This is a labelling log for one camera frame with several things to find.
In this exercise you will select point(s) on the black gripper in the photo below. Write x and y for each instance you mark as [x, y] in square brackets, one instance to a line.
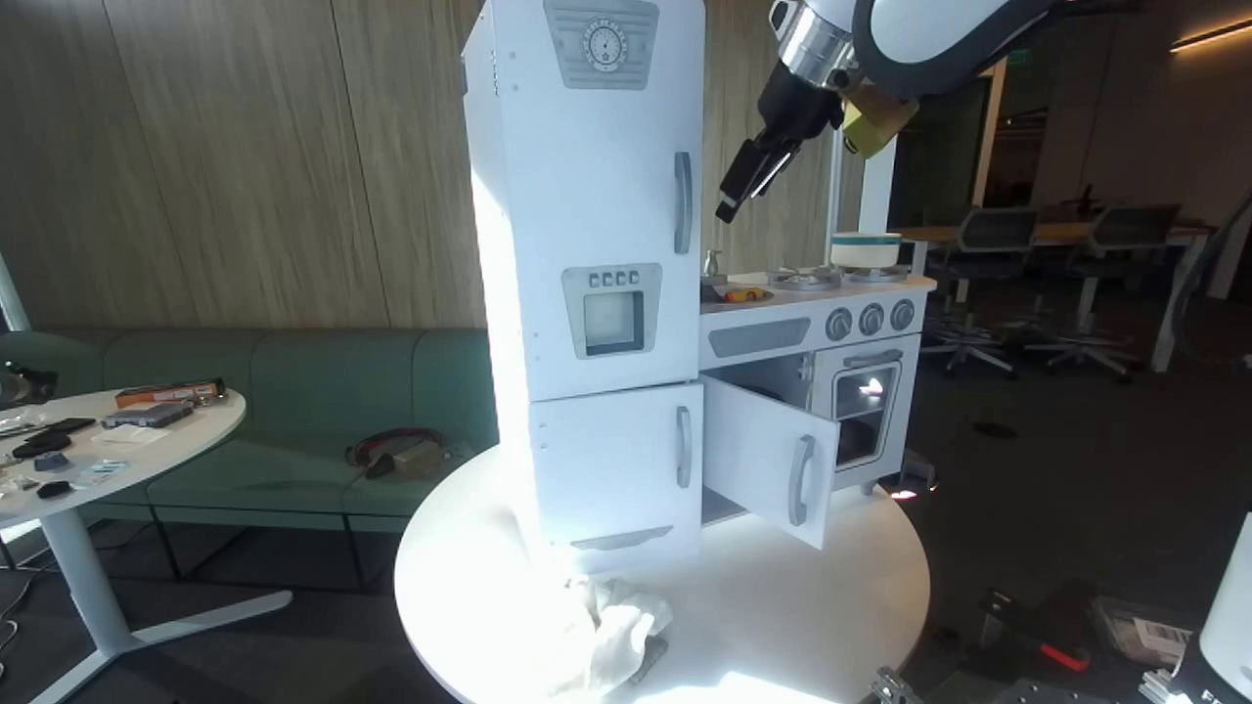
[800, 108]

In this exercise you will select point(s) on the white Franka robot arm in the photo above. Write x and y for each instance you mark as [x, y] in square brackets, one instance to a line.
[940, 32]

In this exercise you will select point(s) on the white sink cabinet door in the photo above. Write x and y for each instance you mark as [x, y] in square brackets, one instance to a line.
[757, 457]

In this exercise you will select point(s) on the silver toy faucet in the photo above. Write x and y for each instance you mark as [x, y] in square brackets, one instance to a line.
[712, 273]

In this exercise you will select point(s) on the white pot with green stripe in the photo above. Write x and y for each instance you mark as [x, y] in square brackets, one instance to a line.
[867, 247]

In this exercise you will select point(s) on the white toy kitchen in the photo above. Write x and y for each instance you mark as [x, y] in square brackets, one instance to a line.
[588, 199]

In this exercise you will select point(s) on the grey stove knob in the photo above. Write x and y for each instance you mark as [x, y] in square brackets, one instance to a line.
[871, 320]
[837, 321]
[900, 314]

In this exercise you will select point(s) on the grey office chair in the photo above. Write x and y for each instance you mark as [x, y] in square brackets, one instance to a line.
[1119, 235]
[982, 241]

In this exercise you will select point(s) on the white oven door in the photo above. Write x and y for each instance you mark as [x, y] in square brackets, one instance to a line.
[900, 394]

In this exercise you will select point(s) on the wooden desk with white legs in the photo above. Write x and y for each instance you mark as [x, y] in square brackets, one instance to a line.
[1042, 232]

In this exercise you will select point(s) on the short white fridge door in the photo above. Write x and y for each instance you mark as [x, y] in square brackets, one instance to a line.
[610, 462]

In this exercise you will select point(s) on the round white table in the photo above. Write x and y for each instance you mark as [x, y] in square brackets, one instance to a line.
[783, 611]

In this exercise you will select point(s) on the brown bag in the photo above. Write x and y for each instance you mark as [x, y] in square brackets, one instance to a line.
[397, 452]

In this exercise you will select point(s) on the white crumpled cloth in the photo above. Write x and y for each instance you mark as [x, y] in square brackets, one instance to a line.
[610, 638]

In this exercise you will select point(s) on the green sofa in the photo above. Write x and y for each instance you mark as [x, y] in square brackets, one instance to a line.
[288, 394]

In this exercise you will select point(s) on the black red hand tool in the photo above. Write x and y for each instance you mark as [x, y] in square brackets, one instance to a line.
[1063, 655]

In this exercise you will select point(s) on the white paper package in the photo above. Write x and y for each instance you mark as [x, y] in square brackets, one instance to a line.
[1149, 636]

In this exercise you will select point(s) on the orange tool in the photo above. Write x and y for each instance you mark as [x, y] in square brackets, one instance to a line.
[170, 394]

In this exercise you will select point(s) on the flat black device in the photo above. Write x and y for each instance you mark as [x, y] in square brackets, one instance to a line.
[150, 418]

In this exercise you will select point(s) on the white side table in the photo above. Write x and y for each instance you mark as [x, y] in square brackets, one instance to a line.
[143, 452]

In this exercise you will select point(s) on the black handheld controller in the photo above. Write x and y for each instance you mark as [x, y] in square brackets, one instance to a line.
[48, 436]

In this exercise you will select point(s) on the small black object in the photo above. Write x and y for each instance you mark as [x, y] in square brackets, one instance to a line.
[53, 492]

